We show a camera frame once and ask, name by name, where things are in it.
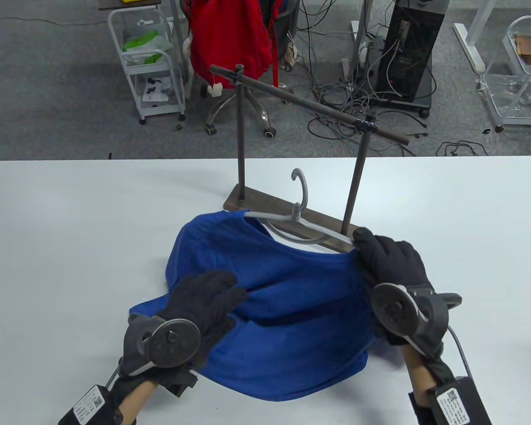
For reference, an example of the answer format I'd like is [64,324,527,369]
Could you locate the person's right hand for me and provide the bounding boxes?
[352,227,456,386]

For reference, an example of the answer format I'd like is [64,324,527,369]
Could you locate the person's left hand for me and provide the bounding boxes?
[115,271,248,397]

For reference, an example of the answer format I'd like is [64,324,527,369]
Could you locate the blue t-shirt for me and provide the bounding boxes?
[128,210,381,402]

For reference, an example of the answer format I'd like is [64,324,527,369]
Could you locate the grey plastic hanger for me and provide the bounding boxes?
[243,168,359,254]

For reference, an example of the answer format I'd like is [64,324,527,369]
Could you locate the person's left forearm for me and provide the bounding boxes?
[119,381,158,425]

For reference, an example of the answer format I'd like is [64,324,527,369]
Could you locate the person's right forearm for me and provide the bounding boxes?
[400,343,439,403]

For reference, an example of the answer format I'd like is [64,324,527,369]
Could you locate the grey right hand controller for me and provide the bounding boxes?
[371,282,463,355]

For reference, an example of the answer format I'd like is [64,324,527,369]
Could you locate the grey hand controller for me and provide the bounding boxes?
[123,313,202,377]
[371,282,463,355]

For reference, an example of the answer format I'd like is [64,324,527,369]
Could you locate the grey left hand controller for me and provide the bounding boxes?
[123,313,202,377]

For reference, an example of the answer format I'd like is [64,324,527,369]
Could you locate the dark metal hanging rack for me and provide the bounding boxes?
[209,63,411,254]

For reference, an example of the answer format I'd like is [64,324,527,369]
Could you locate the black right wrist sensor box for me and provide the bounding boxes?
[409,376,493,425]

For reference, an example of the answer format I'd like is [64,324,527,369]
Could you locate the black wrist sensor box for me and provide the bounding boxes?
[58,384,124,425]
[409,376,493,425]

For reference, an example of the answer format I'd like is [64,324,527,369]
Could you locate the black wheeled stand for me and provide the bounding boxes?
[369,66,436,118]

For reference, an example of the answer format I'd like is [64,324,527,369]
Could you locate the black left wrist sensor box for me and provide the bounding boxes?
[58,384,124,425]

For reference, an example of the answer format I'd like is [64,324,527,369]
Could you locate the white rolling cart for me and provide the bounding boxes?
[108,7,186,125]
[476,15,531,134]

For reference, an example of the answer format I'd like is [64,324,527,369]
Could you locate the office chair with chrome base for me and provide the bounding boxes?
[179,0,299,139]

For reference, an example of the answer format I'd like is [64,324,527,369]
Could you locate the paper sheets with black parts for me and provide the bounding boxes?
[142,76,171,103]

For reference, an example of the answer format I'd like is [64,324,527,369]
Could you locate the black computer tower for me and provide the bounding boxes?
[375,0,450,100]

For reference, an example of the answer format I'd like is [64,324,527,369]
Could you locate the grey metal desk leg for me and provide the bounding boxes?
[350,0,374,80]

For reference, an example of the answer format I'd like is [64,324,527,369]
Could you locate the white desk leg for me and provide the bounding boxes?
[452,0,498,73]

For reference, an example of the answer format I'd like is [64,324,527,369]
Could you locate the green plastic bag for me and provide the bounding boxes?
[122,30,174,66]

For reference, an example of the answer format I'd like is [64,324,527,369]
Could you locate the red jacket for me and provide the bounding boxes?
[189,0,280,89]

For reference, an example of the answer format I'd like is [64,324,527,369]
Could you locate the grey right glove cable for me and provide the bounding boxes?
[446,325,473,379]

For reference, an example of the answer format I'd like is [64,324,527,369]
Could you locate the black coiled floor cable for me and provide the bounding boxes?
[436,140,489,157]

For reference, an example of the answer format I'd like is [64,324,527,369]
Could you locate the tangle of floor cables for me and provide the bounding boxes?
[292,0,430,155]

